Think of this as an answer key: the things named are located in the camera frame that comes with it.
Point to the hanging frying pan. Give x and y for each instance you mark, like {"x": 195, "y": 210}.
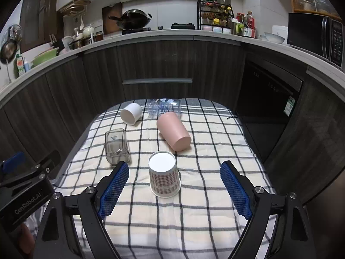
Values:
{"x": 8, "y": 48}

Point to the clear printed plastic cup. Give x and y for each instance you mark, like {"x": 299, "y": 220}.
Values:
{"x": 161, "y": 108}

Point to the clear grey square cup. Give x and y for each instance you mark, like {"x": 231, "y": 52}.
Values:
{"x": 116, "y": 145}

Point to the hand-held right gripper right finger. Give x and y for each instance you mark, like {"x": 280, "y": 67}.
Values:
{"x": 235, "y": 191}

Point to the white bowl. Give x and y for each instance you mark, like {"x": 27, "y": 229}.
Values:
{"x": 273, "y": 38}

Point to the black built-in dishwasher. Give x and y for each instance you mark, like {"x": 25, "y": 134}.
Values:
{"x": 264, "y": 105}

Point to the black microwave oven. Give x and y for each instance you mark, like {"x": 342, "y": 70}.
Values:
{"x": 310, "y": 36}

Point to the green plastic mug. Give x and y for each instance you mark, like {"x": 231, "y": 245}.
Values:
{"x": 239, "y": 29}

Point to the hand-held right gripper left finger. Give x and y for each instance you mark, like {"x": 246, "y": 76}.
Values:
{"x": 113, "y": 191}

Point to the plain white cup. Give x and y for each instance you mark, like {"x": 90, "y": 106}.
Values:
{"x": 133, "y": 110}

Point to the checked paper cup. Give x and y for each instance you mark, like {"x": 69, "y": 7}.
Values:
{"x": 164, "y": 183}

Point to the black checked white tablecloth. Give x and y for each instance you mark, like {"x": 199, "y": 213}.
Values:
{"x": 207, "y": 167}

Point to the dark wood drawer front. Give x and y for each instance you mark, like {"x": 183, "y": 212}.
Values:
{"x": 157, "y": 59}

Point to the black burner pan support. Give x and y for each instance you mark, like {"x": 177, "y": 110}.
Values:
{"x": 183, "y": 26}

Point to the dark wooden cutting board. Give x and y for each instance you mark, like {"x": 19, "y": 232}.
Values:
{"x": 109, "y": 19}

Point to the black gas hob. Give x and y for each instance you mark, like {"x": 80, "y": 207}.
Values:
{"x": 136, "y": 31}

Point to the black knife block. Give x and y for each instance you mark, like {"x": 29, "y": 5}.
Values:
{"x": 54, "y": 41}

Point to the wall-mounted utensil rack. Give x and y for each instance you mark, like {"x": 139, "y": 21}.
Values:
{"x": 75, "y": 6}

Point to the person's left hand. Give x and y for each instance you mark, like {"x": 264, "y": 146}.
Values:
{"x": 27, "y": 234}

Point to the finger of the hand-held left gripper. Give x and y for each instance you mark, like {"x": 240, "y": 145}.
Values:
{"x": 52, "y": 158}
{"x": 13, "y": 161}

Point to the green orange detergent bottle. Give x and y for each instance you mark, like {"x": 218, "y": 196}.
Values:
{"x": 20, "y": 66}

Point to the pink plastic cup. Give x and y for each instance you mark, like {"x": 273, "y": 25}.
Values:
{"x": 172, "y": 129}

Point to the dark sauce bottle red label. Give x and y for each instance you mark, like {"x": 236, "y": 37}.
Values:
{"x": 249, "y": 27}

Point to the green plastic basin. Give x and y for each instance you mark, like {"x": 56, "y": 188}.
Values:
{"x": 44, "y": 56}

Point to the stainless steel pot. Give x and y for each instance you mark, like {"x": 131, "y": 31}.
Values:
{"x": 79, "y": 43}

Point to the brown glass jar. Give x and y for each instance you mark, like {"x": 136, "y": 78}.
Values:
{"x": 99, "y": 36}

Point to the black wok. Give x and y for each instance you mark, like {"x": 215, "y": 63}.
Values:
{"x": 134, "y": 19}

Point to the white teapot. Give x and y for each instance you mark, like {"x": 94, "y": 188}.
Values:
{"x": 88, "y": 31}

